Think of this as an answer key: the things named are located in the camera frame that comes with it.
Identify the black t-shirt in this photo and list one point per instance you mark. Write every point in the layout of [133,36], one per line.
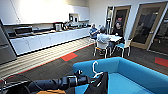
[97,85]

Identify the blue sofa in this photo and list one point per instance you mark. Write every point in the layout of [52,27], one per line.
[133,76]

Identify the white chair blue seat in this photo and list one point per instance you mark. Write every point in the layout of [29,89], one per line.
[122,46]

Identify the white dining table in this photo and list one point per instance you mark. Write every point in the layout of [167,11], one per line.
[116,38]

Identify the white lower kitchen cabinets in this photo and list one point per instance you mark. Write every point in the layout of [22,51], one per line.
[43,40]

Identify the white kitchen cabinets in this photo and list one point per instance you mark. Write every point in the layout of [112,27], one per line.
[46,10]
[43,40]

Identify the black coffee machine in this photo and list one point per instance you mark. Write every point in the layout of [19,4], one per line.
[59,26]

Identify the wood framed glass door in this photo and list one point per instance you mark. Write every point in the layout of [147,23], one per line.
[148,26]
[120,18]

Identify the black microwave oven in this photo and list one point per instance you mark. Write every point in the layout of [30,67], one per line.
[22,31]

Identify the white upper kitchen cabinets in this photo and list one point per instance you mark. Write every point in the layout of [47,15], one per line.
[46,10]

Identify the wall mounted appliance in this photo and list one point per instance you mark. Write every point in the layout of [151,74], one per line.
[73,18]

